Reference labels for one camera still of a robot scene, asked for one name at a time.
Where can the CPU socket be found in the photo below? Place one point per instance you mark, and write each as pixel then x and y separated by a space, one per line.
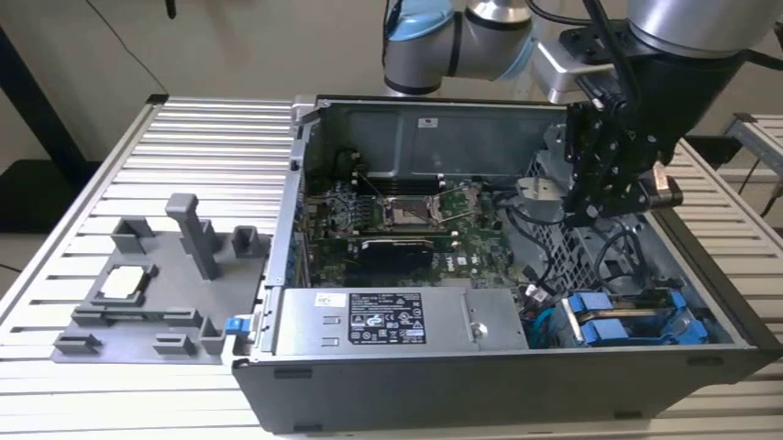
pixel 403 213

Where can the silver CPU chip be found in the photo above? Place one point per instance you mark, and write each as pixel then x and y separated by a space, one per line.
pixel 121 282

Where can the grey power supply unit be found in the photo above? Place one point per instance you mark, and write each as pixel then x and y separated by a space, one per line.
pixel 305 321

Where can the hard disk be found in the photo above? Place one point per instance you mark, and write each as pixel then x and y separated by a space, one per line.
pixel 601 332
pixel 589 304

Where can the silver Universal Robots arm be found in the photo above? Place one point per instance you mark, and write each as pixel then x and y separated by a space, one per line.
pixel 428 46

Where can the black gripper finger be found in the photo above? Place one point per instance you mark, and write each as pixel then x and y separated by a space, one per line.
pixel 587 160
pixel 629 174

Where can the black desk frame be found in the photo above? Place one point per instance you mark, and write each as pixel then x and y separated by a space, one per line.
pixel 36 114

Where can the grey disk bay cage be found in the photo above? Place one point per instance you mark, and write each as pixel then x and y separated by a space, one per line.
pixel 537 247

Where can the blue case latch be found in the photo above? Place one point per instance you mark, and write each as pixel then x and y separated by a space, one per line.
pixel 237 326

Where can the metal slat side table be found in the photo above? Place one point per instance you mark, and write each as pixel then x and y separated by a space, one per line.
pixel 757 133

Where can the silver wrist camera block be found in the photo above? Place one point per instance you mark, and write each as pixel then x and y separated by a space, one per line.
pixel 563 69

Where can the black graphics card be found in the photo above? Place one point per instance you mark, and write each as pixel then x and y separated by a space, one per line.
pixel 391 259

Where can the silver metal bracket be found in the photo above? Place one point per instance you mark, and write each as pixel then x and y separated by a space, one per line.
pixel 537 188

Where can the open black PC case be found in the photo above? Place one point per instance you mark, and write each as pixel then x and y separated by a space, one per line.
pixel 428 394

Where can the green motherboard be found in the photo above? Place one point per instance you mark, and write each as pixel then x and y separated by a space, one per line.
pixel 476 261

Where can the grey parts rack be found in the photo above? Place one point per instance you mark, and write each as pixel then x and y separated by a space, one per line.
pixel 177 311

